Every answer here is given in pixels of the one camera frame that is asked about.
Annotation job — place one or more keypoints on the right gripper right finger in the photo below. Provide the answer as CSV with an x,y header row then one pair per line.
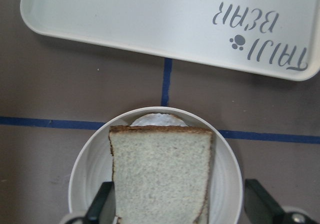
x,y
259,205

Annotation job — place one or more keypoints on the white round plate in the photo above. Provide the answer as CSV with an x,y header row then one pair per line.
x,y
94,166

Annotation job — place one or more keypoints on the cream bear serving tray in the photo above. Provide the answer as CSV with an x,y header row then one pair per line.
x,y
278,38

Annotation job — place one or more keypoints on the bread slice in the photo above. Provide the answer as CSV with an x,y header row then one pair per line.
x,y
160,173

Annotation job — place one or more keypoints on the fried egg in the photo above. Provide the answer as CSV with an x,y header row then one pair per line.
x,y
159,119

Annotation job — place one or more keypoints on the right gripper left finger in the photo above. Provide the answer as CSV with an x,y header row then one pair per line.
x,y
102,208

